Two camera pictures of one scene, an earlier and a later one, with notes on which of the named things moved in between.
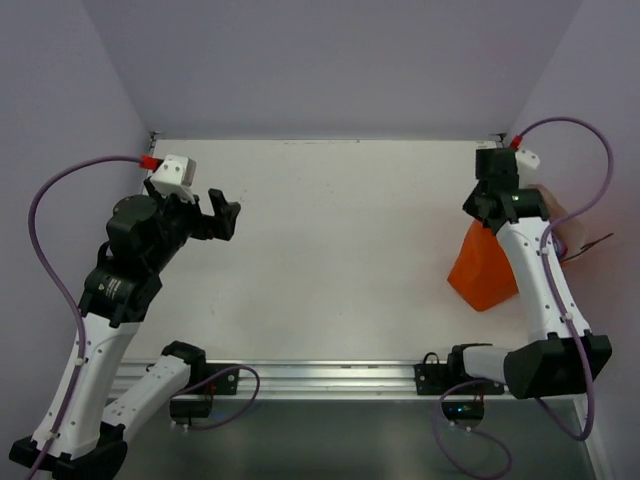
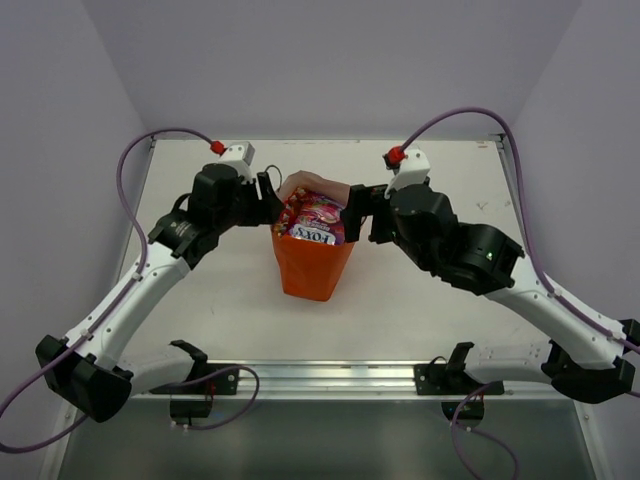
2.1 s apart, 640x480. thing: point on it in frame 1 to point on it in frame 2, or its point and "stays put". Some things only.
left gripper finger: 222,224 to 272,204
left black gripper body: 201,220 to 258,203
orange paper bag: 483,272 to 308,268
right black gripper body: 470,205 to 383,227
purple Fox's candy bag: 562,248 to 320,220
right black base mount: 433,377 stays put
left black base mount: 220,379 stays put
